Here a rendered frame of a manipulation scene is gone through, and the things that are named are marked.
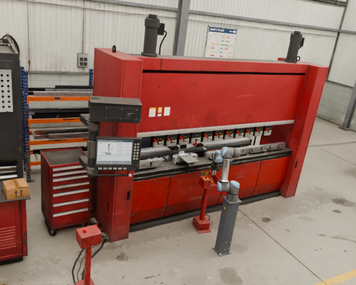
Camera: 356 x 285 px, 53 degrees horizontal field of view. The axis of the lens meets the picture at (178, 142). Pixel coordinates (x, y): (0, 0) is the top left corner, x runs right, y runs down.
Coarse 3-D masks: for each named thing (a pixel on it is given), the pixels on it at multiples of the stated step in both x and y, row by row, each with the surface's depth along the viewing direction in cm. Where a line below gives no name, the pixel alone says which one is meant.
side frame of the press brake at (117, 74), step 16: (96, 48) 430; (96, 64) 435; (112, 64) 392; (128, 64) 375; (96, 80) 440; (112, 80) 396; (128, 80) 382; (112, 96) 400; (128, 96) 389; (112, 128) 409; (128, 128) 403; (96, 176) 473; (112, 176) 422; (128, 176) 427; (96, 192) 480; (112, 192) 427; (128, 192) 436; (96, 208) 484; (112, 208) 432; (128, 208) 444; (112, 224) 441; (128, 224) 454; (112, 240) 451
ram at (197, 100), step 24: (144, 72) 415; (168, 72) 435; (144, 96) 423; (168, 96) 441; (192, 96) 461; (216, 96) 483; (240, 96) 506; (264, 96) 532; (288, 96) 561; (144, 120) 435; (168, 120) 455; (192, 120) 475; (216, 120) 499; (240, 120) 524; (264, 120) 552
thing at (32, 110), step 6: (30, 108) 563; (36, 108) 565; (42, 108) 569; (48, 108) 573; (54, 108) 578; (60, 108) 579; (66, 108) 583; (72, 108) 587; (78, 108) 592; (84, 108) 597; (30, 114) 546; (36, 114) 542; (42, 114) 547; (48, 114) 551; (54, 114) 553; (60, 114) 556; (66, 114) 559; (72, 114) 564; (78, 114) 568
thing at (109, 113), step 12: (96, 96) 355; (96, 108) 337; (108, 108) 340; (120, 108) 343; (132, 108) 346; (96, 120) 342; (108, 120) 345; (120, 120) 348; (132, 120) 351; (96, 132) 356
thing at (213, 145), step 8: (192, 144) 536; (208, 144) 545; (216, 144) 554; (224, 144) 563; (232, 144) 573; (240, 144) 584; (248, 144) 593; (144, 152) 487; (152, 152) 493; (160, 152) 501; (168, 152) 509; (176, 152) 518; (184, 152) 525
